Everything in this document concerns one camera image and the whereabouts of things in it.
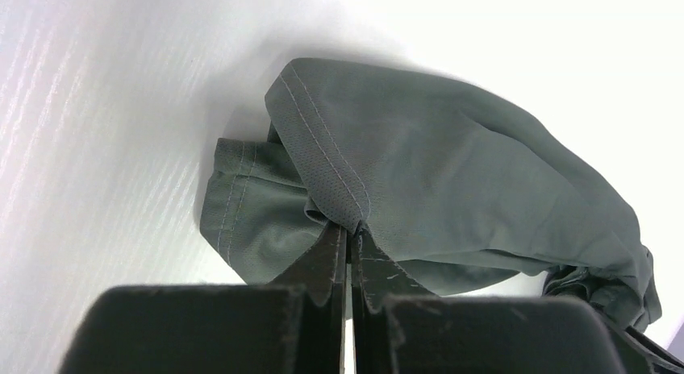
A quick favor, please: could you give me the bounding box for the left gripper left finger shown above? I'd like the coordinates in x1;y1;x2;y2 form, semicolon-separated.
60;223;347;373

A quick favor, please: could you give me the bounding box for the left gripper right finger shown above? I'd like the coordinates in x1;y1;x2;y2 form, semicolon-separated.
349;224;683;373

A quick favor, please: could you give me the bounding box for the grey t-shirt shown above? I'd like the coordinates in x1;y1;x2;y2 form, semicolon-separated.
199;58;662;330

